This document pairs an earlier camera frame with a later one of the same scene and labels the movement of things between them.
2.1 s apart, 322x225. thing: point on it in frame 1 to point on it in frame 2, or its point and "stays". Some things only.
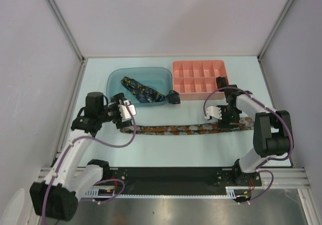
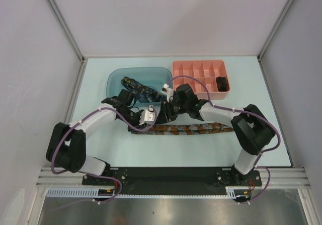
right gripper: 224,123 to 165,115
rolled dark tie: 221,82 stays
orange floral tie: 245,124 stays
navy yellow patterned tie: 146,94 stays
